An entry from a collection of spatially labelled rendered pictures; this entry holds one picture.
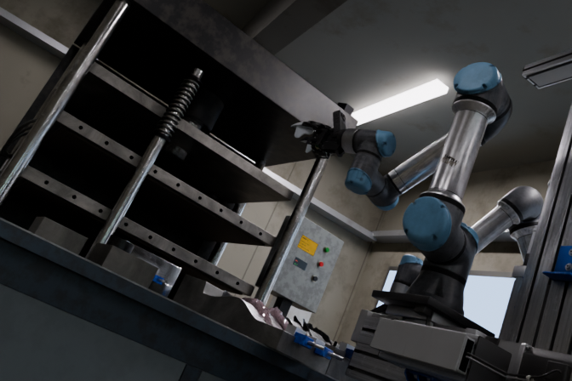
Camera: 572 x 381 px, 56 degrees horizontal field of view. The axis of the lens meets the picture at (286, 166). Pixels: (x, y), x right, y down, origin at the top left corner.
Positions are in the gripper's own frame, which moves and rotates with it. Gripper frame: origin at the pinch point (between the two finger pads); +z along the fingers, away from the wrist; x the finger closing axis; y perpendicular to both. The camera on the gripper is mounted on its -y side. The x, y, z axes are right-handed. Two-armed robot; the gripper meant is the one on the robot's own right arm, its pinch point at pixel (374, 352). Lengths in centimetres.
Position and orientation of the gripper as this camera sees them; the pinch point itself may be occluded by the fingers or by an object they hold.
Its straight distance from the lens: 195.5
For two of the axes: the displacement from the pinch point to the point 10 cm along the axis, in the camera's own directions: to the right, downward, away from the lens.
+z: -4.0, 8.5, -3.4
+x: 7.5, 5.2, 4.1
